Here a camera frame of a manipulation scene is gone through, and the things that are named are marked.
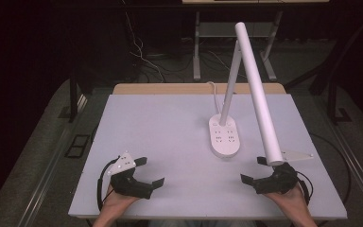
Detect person's left hand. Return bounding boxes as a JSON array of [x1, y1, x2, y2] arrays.
[[101, 183, 140, 218]]

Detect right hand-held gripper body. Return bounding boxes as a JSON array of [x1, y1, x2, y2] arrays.
[[252, 149, 315, 195]]

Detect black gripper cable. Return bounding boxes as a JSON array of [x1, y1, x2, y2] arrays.
[[296, 170, 315, 206], [95, 156, 121, 212]]

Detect black floor cable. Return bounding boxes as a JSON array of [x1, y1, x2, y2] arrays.
[[308, 131, 354, 206]]

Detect black rectangular floor frame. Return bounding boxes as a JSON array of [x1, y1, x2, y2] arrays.
[[63, 133, 92, 159]]

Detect white desk lamp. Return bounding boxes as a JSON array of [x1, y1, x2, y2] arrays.
[[208, 21, 286, 167]]

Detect metal floor rail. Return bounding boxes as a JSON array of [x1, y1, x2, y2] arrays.
[[325, 119, 363, 218], [15, 94, 89, 227]]

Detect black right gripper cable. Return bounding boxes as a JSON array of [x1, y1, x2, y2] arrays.
[[296, 170, 315, 206]]

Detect white floor cable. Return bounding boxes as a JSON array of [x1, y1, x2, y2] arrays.
[[119, 0, 166, 83]]

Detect person's right hand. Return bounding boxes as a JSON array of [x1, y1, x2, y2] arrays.
[[263, 183, 309, 214]]

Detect white tabletop sheet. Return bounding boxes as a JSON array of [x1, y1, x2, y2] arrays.
[[68, 93, 349, 220]]

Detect grey metal stand frame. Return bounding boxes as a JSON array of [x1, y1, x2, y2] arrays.
[[192, 9, 284, 82]]

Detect white lamp cable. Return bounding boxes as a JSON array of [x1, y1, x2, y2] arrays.
[[205, 80, 222, 116]]

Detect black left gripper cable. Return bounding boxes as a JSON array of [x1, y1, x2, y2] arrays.
[[95, 156, 121, 212]]

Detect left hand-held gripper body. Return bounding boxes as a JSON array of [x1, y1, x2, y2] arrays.
[[107, 150, 154, 200]]

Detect black metal stand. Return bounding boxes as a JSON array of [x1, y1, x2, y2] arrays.
[[58, 69, 80, 124], [326, 79, 354, 126]]

